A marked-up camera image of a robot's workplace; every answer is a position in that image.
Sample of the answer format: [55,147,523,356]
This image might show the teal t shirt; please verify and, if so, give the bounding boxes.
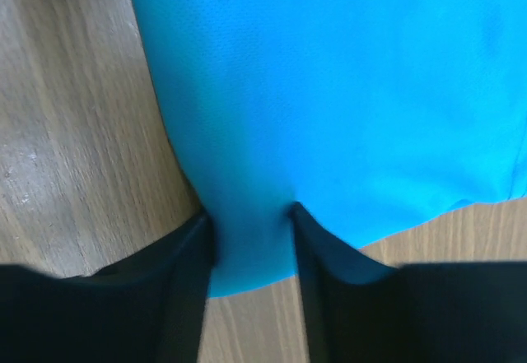
[132,0,526,297]

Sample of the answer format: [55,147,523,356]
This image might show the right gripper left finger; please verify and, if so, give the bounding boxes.
[1,214,214,362]

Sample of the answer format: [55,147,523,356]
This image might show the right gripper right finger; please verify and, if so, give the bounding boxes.
[290,203,526,362]

